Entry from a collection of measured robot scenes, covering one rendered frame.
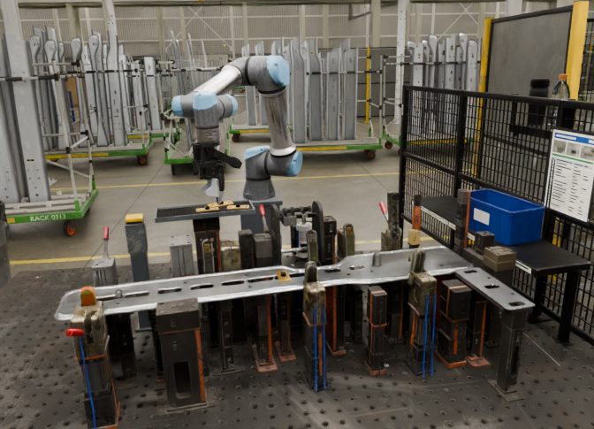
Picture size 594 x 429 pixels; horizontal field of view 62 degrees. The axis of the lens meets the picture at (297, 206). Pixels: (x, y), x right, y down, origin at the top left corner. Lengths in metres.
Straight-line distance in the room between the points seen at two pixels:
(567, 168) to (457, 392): 0.86
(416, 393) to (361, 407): 0.20
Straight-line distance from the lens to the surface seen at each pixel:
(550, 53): 3.76
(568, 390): 1.83
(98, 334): 1.46
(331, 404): 1.61
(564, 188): 1.98
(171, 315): 1.46
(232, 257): 1.75
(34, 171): 5.88
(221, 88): 1.88
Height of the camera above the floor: 1.70
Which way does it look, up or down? 17 degrees down
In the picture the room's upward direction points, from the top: 1 degrees counter-clockwise
